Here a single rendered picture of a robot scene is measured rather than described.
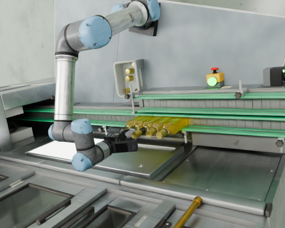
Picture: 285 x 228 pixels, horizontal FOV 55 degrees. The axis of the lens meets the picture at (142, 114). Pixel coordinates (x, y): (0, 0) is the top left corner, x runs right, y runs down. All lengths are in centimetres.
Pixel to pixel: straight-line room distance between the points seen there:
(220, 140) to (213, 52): 46
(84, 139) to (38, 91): 115
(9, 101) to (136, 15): 110
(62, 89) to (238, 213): 79
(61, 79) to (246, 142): 91
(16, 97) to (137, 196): 124
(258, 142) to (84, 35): 92
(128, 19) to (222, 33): 50
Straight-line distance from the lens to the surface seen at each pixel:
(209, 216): 99
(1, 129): 202
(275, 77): 138
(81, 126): 105
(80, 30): 109
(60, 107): 116
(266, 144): 142
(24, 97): 210
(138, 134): 131
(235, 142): 145
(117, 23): 121
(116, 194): 117
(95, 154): 110
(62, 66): 118
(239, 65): 149
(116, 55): 185
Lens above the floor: 219
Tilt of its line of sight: 53 degrees down
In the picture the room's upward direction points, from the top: 115 degrees counter-clockwise
